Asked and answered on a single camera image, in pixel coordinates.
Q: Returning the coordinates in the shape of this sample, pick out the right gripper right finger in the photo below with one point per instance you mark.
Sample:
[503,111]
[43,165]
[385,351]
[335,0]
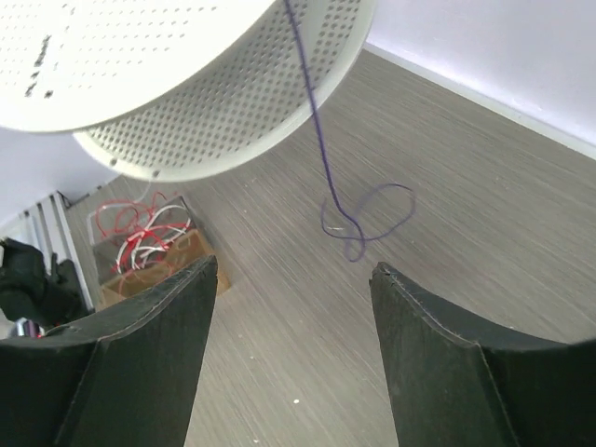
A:
[457,379]

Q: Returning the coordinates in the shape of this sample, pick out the white plastic cable spool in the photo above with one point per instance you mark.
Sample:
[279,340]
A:
[174,91]

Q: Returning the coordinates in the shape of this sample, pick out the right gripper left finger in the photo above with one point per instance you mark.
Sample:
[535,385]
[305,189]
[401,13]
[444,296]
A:
[124,376]

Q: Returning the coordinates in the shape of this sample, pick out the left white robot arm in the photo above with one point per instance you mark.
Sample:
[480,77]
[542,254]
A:
[48,297]

